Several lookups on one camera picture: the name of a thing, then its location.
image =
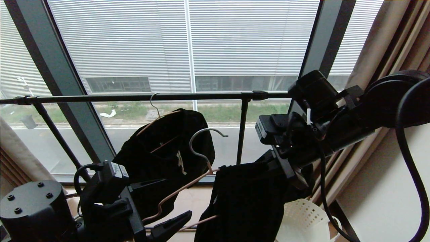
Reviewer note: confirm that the pink clothes hanger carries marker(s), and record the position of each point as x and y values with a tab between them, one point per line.
157	112
181	190

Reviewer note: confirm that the black garment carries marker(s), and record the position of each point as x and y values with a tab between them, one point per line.
242	201

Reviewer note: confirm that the window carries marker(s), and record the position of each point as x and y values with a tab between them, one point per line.
235	40

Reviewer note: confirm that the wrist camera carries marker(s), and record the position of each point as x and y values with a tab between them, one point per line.
268	129
104	181

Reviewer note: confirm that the white laundry basket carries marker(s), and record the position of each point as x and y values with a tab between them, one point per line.
302	220

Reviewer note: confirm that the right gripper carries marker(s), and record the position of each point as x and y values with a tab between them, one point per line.
329	144

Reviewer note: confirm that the beige curtain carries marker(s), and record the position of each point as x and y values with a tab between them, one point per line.
13	151
376	40

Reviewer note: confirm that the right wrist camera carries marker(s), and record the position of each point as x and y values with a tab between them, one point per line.
268	129

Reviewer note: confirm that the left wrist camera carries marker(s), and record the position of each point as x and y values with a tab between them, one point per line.
104	181

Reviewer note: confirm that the black clothes rack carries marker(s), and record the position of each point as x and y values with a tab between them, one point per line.
100	98

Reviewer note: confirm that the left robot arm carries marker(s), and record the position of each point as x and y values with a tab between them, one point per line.
30	211

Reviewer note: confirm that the black shorts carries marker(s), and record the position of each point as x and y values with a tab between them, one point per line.
141	161

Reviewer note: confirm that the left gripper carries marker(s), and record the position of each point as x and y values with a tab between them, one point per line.
114	218

